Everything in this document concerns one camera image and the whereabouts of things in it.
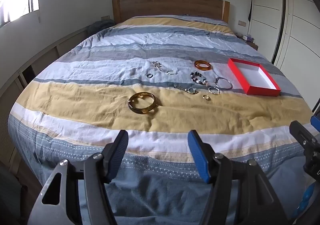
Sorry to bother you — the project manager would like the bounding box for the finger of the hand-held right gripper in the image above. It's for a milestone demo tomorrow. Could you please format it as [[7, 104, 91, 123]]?
[[310, 114, 320, 131], [289, 120, 316, 151]]

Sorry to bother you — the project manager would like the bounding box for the white wardrobe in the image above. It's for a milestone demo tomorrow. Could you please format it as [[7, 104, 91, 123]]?
[[250, 0, 320, 113]]

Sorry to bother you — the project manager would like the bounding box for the large silver bangle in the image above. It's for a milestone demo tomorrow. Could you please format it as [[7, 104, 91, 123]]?
[[215, 77, 233, 90]]

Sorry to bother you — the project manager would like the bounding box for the blue printed clothing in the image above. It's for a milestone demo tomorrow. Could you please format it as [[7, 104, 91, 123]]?
[[294, 185, 320, 221]]

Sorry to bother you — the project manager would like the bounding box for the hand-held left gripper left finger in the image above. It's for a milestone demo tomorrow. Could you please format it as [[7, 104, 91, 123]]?
[[29, 129, 129, 225]]

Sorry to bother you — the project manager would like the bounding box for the silver chain with round pendant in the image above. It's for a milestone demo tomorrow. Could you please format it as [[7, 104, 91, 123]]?
[[174, 84, 199, 95]]

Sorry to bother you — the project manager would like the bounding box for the large amber glass bangle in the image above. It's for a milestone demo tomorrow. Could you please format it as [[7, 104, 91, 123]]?
[[128, 92, 158, 115]]

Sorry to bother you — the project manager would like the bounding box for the red cardboard box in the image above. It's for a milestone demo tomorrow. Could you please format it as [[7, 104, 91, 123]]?
[[227, 58, 281, 97]]

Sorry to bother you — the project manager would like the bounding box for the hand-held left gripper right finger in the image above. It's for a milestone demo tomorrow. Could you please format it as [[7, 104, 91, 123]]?
[[187, 129, 290, 225]]

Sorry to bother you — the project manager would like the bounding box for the wooden headboard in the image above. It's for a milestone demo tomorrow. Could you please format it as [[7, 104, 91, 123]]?
[[112, 0, 230, 24]]

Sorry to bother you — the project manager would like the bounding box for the beaded bracelet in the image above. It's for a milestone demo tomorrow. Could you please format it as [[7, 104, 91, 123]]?
[[190, 71, 208, 85]]

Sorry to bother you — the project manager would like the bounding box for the orange amber bangle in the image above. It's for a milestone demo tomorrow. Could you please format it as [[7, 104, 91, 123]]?
[[194, 60, 212, 71]]

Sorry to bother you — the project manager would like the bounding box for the grey folded blanket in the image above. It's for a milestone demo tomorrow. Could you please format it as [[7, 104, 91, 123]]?
[[87, 20, 115, 34]]

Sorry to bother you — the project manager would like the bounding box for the striped duvet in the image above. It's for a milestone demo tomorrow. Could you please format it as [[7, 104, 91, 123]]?
[[7, 14, 320, 225]]

